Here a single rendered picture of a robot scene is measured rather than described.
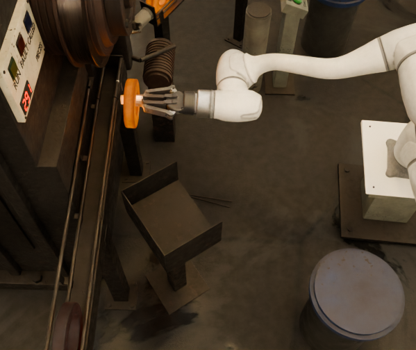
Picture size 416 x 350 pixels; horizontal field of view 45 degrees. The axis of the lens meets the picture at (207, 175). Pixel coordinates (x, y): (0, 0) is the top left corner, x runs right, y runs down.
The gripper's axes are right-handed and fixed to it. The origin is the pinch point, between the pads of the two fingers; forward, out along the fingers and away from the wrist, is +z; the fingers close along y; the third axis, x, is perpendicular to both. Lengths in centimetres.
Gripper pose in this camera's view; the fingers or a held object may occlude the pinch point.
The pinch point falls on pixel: (131, 100)
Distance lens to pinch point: 163.5
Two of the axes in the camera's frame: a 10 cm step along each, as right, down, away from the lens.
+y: 0.2, -8.4, 5.4
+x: 0.5, -5.3, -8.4
